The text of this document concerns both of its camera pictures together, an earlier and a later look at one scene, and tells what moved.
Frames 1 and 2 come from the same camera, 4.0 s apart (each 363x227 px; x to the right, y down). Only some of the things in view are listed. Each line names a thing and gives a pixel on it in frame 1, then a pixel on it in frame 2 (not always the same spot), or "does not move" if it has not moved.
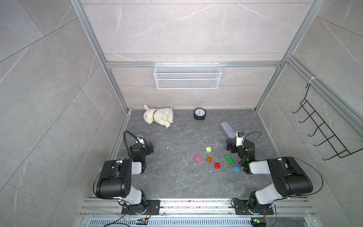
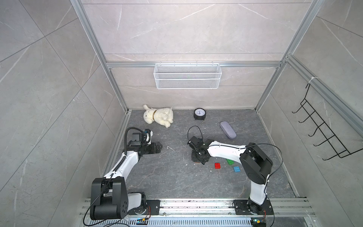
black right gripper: [233, 145] -> [193, 159]
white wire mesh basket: [187, 76] does not move
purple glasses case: [228, 130] does not move
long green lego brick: [229, 159] does not move
